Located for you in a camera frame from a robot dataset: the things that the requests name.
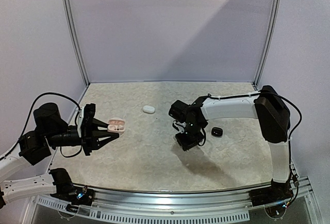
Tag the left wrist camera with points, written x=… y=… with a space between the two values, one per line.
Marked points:
x=85 y=118

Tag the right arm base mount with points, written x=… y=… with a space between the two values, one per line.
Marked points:
x=276 y=192

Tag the white oval charging case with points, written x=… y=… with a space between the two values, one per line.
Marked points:
x=148 y=109

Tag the black charging case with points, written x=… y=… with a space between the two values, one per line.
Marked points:
x=217 y=132

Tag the right aluminium corner post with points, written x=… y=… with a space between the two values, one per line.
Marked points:
x=267 y=43

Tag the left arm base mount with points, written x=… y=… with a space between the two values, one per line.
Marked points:
x=67 y=191

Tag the pinkish white round case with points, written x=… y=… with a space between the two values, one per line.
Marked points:
x=116 y=125

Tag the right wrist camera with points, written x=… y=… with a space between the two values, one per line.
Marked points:
x=180 y=127

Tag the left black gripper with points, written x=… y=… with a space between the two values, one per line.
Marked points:
x=93 y=139

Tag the left aluminium corner post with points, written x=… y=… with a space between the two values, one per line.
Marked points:
x=75 y=42

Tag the aluminium front rail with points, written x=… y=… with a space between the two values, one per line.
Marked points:
x=225 y=206

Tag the aluminium corner post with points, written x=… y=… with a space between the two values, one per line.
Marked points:
x=267 y=43
x=75 y=42

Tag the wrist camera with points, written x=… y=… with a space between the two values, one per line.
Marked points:
x=85 y=118
x=180 y=127

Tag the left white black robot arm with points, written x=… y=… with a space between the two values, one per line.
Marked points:
x=52 y=132

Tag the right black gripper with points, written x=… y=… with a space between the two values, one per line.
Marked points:
x=186 y=143

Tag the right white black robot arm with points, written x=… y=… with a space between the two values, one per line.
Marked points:
x=265 y=105

